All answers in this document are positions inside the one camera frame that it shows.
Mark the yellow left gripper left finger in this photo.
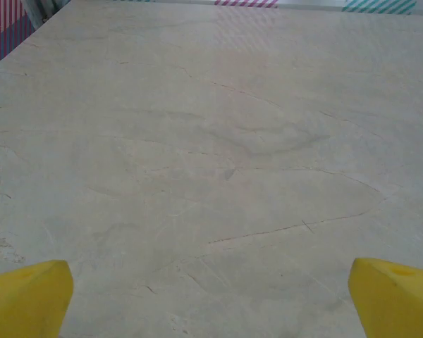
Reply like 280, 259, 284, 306
0, 259, 75, 338

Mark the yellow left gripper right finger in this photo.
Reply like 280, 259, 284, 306
348, 257, 423, 338

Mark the multicolour plaid backdrop panel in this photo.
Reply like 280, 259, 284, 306
126, 0, 419, 15
0, 0, 35, 71

